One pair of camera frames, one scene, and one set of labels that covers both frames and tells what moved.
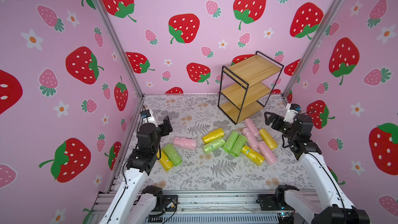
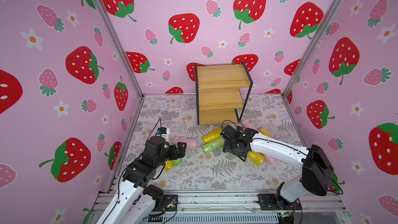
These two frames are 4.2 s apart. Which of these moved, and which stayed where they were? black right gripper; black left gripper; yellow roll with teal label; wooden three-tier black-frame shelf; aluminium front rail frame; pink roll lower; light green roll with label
Moved: black right gripper; wooden three-tier black-frame shelf; black left gripper
Stayed: yellow roll with teal label; aluminium front rail frame; pink roll lower; light green roll with label
